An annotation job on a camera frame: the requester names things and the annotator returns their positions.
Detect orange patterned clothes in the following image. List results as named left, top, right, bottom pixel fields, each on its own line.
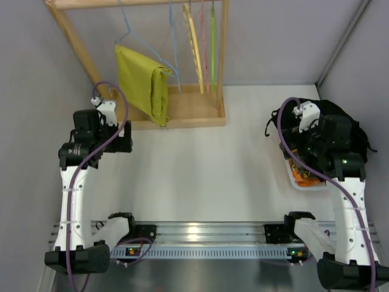
left=288, top=158, right=323, bottom=187

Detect black clothes pile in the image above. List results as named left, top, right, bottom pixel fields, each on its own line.
left=268, top=97, right=377, bottom=178

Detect white laundry basket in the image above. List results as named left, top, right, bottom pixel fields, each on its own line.
left=281, top=142, right=334, bottom=192

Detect wooden clothes rack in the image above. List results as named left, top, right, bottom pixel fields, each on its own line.
left=45, top=0, right=230, bottom=129

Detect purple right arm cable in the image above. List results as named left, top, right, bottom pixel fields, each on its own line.
left=277, top=97, right=377, bottom=292

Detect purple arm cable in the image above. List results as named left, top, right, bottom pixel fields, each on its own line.
left=65, top=80, right=129, bottom=292
left=277, top=97, right=377, bottom=292

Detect blue wire hanger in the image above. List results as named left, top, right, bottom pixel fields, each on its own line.
left=168, top=0, right=181, bottom=93
left=115, top=0, right=176, bottom=78

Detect yellow plastic hanger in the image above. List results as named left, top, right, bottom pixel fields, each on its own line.
left=182, top=3, right=204, bottom=94

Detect pink wire hanger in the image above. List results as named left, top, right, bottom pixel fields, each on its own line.
left=199, top=0, right=210, bottom=92

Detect green plastic hanger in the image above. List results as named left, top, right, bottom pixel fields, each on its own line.
left=210, top=2, right=216, bottom=92

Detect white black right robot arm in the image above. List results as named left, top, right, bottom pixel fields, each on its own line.
left=278, top=115, right=388, bottom=291

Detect aluminium mounting rail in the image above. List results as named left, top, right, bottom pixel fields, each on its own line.
left=44, top=214, right=379, bottom=274

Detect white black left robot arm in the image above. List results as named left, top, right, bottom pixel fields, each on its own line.
left=44, top=109, right=136, bottom=274

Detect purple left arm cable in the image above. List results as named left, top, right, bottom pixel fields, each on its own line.
left=65, top=80, right=129, bottom=292

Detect yellow-green trousers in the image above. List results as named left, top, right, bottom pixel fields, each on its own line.
left=115, top=44, right=171, bottom=127

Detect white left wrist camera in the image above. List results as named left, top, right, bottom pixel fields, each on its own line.
left=91, top=97, right=118, bottom=127

